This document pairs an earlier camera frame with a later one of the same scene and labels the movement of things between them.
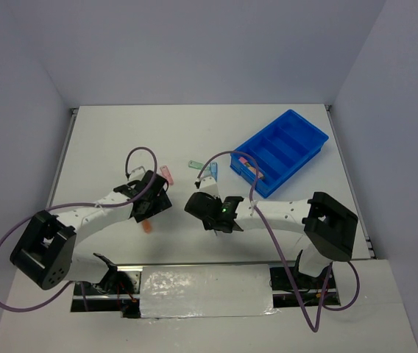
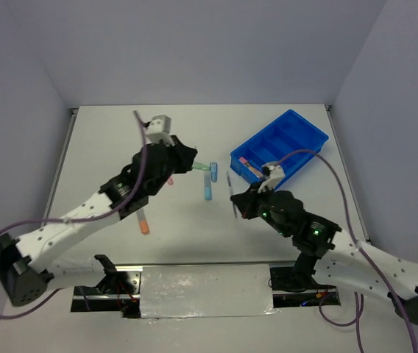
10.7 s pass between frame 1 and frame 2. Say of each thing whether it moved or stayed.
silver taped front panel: stayed
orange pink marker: stayed
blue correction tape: stayed
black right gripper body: moved
